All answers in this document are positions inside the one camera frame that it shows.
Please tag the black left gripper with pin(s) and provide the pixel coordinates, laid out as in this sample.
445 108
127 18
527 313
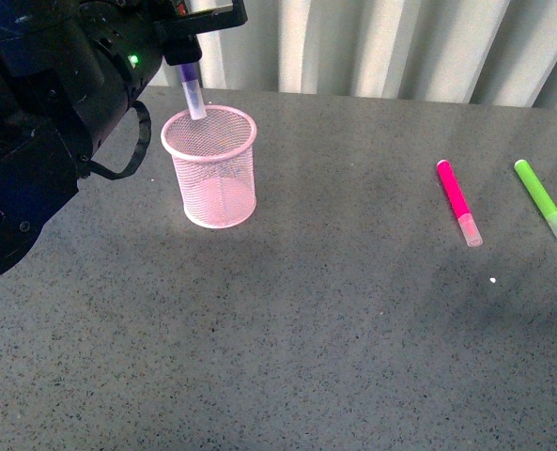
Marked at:
128 49

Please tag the purple marker pen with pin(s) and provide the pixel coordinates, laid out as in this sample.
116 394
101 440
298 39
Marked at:
192 90

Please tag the pink marker pen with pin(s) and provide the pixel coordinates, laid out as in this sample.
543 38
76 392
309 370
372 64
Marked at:
459 204

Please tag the black blue left robot arm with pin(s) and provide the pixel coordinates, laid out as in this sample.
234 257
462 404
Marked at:
71 76

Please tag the pink mesh pen cup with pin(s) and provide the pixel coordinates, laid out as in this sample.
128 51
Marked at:
214 164

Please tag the grey pleated curtain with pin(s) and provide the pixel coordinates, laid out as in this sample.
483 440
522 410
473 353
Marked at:
484 52

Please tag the green marker pen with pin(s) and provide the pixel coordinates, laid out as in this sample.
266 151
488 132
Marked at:
538 193

